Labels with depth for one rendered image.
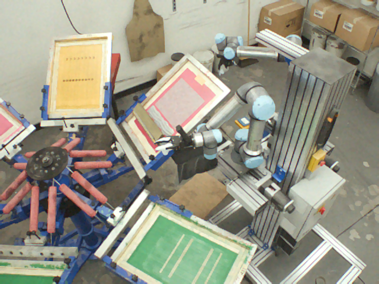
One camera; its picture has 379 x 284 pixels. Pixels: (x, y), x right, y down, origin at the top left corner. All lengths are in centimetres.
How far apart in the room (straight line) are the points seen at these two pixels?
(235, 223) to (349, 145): 195
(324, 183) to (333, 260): 110
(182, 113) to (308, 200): 106
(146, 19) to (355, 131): 309
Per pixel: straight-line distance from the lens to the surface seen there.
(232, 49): 214
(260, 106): 162
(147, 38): 440
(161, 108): 249
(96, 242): 322
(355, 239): 357
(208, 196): 346
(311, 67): 169
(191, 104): 235
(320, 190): 218
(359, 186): 398
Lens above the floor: 292
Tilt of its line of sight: 47 degrees down
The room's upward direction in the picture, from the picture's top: 2 degrees counter-clockwise
